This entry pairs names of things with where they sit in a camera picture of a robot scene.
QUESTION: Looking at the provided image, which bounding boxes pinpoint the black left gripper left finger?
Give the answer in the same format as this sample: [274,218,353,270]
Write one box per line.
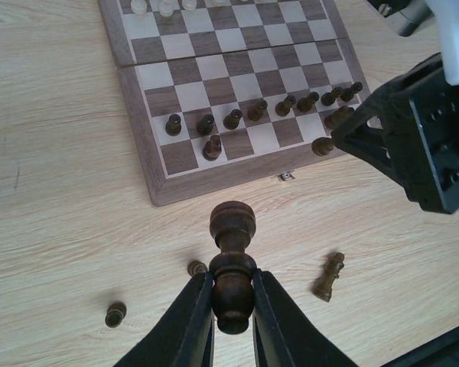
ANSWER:
[116,272,215,366]

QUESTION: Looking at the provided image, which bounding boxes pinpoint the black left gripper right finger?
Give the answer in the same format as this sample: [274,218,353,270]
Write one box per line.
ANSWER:
[252,269,356,366]

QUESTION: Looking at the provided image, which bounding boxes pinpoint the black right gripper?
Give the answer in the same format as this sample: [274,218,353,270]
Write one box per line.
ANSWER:
[331,54,459,214]

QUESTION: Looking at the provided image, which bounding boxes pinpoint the dark pawn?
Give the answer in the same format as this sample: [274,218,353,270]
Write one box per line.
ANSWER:
[223,109,243,130]
[247,99,268,122]
[196,114,214,136]
[340,82,363,102]
[321,86,343,106]
[275,95,296,117]
[297,92,320,113]

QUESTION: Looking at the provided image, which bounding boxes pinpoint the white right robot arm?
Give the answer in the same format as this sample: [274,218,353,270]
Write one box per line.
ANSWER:
[331,1,459,214]

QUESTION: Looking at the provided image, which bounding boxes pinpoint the metal board clasp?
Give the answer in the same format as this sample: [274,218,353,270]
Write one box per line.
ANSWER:
[278,172,295,182]

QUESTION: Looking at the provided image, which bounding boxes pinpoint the wooden chess board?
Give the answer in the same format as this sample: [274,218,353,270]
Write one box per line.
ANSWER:
[99,1,365,206]

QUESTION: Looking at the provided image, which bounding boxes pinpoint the dark fallen king piece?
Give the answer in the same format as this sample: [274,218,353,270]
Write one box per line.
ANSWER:
[312,252,345,302]

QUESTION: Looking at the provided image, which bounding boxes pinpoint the white pawn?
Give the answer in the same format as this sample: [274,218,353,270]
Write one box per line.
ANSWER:
[158,0,174,18]
[181,0,197,11]
[130,0,148,15]

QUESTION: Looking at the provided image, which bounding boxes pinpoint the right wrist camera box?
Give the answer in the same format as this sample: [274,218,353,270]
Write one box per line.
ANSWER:
[366,0,435,37]

